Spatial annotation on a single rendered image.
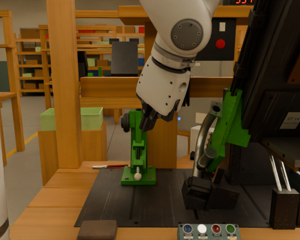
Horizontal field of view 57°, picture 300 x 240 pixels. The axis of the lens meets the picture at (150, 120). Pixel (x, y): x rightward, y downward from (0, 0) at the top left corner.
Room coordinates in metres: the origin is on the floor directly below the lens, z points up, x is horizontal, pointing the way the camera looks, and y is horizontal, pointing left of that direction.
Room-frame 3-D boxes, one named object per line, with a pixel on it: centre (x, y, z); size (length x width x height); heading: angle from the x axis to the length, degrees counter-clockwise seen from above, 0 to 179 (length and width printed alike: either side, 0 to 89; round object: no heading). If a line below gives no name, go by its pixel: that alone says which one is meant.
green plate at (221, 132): (0.84, -0.26, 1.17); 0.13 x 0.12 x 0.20; 90
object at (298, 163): (0.80, -0.42, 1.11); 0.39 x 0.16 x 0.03; 0
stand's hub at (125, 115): (1.03, 0.09, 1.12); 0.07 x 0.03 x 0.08; 0
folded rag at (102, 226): (0.65, 0.14, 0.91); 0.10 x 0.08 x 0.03; 91
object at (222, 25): (1.11, -0.23, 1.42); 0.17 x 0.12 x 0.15; 90
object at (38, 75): (10.25, 3.22, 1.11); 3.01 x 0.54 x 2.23; 93
